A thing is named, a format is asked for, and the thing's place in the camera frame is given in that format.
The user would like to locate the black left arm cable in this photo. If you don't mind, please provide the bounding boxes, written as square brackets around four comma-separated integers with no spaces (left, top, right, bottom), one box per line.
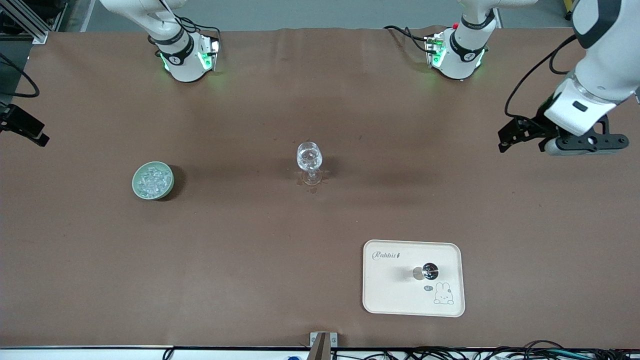
[504,34,578,119]

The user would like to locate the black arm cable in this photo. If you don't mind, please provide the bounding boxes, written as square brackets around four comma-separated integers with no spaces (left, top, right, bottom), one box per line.
[504,34,578,119]
[0,52,40,98]

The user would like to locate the black base cable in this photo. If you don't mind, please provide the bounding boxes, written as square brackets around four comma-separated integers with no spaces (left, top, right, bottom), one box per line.
[383,25,435,54]

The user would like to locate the black cable tangle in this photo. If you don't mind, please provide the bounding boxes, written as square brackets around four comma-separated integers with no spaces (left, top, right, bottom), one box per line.
[330,340,640,360]

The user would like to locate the clear wine glass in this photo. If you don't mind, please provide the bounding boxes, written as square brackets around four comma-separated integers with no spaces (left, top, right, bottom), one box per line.
[296,141,326,187]

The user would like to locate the aluminium frame profile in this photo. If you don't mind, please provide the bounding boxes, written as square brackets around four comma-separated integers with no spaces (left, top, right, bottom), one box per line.
[0,0,49,45]

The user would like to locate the brown table cover mat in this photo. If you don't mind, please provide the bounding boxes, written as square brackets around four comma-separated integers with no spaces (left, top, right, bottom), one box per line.
[0,27,640,349]

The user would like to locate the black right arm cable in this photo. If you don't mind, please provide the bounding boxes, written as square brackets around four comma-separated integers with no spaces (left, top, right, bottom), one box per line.
[0,52,40,98]

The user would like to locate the cream rabbit print tray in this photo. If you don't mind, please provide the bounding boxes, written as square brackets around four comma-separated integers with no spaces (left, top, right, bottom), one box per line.
[362,239,466,318]

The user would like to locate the green round bowl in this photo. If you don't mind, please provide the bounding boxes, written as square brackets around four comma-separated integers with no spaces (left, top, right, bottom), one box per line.
[132,161,175,201]

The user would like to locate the silver metal jigger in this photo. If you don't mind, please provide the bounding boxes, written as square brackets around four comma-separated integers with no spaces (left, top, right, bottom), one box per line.
[412,262,441,282]

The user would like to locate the grey metal camera bracket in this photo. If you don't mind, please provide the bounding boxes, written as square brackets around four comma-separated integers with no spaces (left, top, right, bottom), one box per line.
[309,332,338,360]

